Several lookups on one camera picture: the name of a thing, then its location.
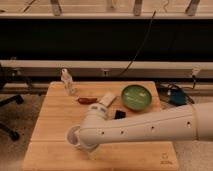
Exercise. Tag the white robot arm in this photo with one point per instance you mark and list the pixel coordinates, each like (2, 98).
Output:
(187, 122)

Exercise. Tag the green ceramic bowl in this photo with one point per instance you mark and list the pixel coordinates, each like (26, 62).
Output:
(136, 97)

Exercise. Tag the white rectangular block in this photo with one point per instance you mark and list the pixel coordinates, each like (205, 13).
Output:
(107, 99)

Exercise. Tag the red chili pepper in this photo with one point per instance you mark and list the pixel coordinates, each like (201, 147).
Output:
(87, 101)

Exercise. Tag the black smartphone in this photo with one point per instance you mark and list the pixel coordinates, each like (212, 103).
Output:
(120, 114)

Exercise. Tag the clear plastic water bottle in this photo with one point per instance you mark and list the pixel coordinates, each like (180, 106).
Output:
(67, 79)

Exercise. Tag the blue box on floor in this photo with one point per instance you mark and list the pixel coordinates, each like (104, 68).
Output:
(177, 98)

